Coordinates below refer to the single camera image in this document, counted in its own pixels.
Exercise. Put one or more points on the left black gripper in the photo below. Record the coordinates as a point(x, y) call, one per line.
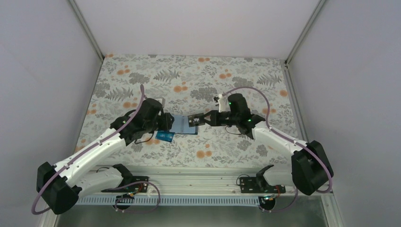
point(166, 124)

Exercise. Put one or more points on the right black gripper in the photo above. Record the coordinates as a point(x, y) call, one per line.
point(214, 121)

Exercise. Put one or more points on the blue credit card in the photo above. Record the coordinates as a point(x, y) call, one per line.
point(165, 136)

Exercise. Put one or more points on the blue card holder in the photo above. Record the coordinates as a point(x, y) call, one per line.
point(181, 125)

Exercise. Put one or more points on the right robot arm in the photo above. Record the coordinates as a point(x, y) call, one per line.
point(309, 168)

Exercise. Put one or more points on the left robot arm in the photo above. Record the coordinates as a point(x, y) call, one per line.
point(60, 185)

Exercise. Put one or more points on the floral table mat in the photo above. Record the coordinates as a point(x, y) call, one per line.
point(188, 85)

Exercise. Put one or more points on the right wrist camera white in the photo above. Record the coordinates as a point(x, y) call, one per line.
point(220, 102)

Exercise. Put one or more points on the aluminium rail frame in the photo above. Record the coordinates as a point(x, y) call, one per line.
point(317, 210)

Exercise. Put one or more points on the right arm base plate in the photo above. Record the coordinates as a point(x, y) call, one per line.
point(249, 185)

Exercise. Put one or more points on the perforated cable duct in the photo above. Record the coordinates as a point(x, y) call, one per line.
point(147, 200)

